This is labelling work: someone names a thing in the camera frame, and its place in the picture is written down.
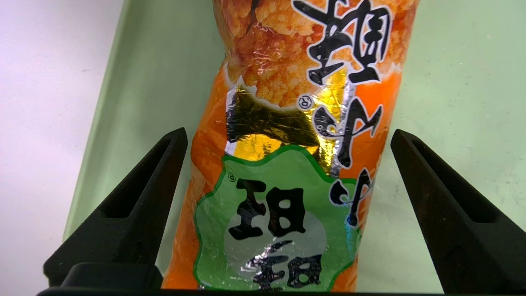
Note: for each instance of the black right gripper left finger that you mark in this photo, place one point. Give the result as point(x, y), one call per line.
point(131, 222)

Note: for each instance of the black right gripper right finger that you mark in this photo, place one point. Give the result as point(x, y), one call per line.
point(452, 230)

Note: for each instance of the orange snack bag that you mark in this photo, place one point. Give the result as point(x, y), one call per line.
point(279, 197)

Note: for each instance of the light green plastic tray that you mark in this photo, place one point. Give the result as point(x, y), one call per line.
point(452, 82)

